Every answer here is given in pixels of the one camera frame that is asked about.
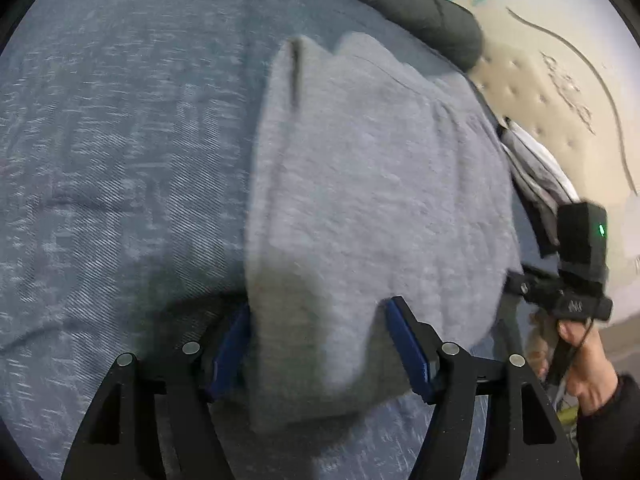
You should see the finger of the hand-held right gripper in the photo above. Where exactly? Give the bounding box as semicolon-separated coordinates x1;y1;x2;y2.
502;267;530;312

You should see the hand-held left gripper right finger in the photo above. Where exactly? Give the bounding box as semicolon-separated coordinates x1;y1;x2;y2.
382;296;583;480

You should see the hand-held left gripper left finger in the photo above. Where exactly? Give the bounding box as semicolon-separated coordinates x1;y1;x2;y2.
60;302;253;480

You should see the grey ribbed sweater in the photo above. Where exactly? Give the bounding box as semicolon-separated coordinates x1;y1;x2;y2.
242;32;523;436

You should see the person's right hand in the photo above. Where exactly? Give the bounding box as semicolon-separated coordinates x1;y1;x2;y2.
556;319;621;417

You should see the black folded garment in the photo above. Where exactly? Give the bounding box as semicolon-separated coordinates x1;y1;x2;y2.
520;195;561;259

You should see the white folded sweatshirt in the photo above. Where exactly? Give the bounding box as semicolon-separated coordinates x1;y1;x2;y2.
501;122;581;206

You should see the cream tufted headboard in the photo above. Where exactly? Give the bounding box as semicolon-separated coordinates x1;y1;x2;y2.
452;0;640;321

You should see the blue patterned bedspread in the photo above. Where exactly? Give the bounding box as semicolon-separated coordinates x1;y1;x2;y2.
0;0;531;480

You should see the dark grey rolled duvet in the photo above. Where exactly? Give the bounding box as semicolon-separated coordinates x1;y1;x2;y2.
357;0;486;73

